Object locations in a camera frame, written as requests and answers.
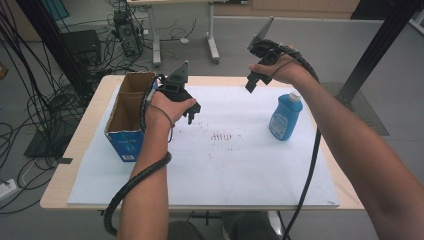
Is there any white paper sheet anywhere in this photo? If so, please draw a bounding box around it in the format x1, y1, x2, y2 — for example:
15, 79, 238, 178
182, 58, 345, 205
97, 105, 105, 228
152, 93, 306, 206
66, 84, 341, 208

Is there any black case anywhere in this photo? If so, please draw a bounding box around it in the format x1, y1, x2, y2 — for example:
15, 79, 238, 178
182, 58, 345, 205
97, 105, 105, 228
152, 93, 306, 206
60, 29, 102, 69

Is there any person's left hand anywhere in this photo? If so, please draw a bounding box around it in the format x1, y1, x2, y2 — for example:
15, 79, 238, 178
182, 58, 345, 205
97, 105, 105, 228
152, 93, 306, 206
145, 91, 198, 133

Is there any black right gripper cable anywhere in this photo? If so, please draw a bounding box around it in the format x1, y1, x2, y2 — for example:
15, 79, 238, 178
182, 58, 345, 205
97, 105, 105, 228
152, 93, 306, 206
259, 39, 323, 240

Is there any white power strip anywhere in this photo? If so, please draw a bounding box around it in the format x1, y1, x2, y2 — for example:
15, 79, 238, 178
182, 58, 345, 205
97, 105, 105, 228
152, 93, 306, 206
0, 178, 18, 202

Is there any black metal frame post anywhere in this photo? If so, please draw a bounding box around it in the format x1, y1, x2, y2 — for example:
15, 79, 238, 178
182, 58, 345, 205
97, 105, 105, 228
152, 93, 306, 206
15, 0, 96, 99
335, 0, 424, 111

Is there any blue plastic bottle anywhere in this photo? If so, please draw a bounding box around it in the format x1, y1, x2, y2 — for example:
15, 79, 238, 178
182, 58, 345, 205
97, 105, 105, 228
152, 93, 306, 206
268, 91, 305, 142

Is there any blue cardboard box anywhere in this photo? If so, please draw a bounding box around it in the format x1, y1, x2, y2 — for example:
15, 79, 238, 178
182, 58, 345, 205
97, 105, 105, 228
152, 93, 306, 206
103, 71, 158, 163

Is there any grey floor mat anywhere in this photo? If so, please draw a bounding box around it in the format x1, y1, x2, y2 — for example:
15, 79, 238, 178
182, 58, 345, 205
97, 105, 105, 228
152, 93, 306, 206
320, 81, 390, 137

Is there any computer tower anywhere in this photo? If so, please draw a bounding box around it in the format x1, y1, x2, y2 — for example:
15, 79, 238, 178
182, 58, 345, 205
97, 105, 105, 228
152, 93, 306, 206
112, 9, 145, 58

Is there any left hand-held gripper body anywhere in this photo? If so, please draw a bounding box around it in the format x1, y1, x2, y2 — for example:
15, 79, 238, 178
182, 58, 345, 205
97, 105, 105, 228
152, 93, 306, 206
156, 60, 202, 116

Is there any bundle of black floor cables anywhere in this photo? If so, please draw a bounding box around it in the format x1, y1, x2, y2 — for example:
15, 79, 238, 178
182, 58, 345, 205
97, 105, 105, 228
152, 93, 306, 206
0, 6, 111, 215

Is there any person's right leg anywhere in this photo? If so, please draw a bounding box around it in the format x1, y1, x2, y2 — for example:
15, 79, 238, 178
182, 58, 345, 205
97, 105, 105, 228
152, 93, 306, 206
222, 211, 283, 240

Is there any thin black wire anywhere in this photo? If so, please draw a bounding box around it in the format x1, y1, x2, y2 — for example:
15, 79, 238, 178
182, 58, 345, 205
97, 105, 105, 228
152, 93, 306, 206
147, 103, 176, 144
268, 58, 297, 79

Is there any person's right hand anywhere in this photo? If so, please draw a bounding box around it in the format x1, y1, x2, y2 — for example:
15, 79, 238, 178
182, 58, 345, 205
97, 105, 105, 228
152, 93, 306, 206
248, 54, 315, 89

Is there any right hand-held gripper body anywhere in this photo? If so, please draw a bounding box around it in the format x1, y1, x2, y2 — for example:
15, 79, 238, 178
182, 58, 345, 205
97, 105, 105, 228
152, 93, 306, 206
247, 16, 295, 67

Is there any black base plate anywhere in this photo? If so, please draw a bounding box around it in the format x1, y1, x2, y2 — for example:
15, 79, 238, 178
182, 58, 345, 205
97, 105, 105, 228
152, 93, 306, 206
23, 119, 82, 160

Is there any white desk frame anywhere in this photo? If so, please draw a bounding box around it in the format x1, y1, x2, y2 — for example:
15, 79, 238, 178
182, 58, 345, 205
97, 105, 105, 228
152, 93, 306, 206
127, 0, 222, 67

